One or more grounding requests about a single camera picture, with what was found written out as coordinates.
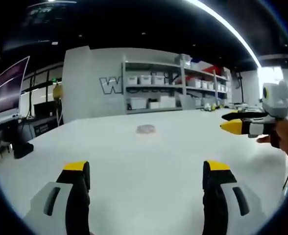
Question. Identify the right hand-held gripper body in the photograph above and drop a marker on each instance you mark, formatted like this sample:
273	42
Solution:
275	102

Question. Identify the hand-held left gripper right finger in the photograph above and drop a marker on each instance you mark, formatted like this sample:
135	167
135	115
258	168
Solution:
222	195

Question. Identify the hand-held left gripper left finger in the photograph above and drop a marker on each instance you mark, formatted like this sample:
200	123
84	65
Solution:
60	195

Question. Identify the clear resealable bag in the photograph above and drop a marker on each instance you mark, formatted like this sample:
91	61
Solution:
145	129

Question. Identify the person's right hand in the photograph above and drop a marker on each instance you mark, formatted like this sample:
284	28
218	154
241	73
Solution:
284	137

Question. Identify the grey metal storage shelf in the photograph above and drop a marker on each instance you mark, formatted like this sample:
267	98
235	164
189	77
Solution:
175	85

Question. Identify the grey side desk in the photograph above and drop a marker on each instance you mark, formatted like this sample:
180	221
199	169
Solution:
2	122

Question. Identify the yellow hanging object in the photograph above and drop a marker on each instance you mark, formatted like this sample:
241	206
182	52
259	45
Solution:
57	91

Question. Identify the large monitor screen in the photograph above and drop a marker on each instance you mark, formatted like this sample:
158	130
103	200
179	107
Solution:
9	85

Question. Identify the white partition wall panel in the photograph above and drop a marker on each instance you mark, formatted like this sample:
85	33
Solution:
92	85

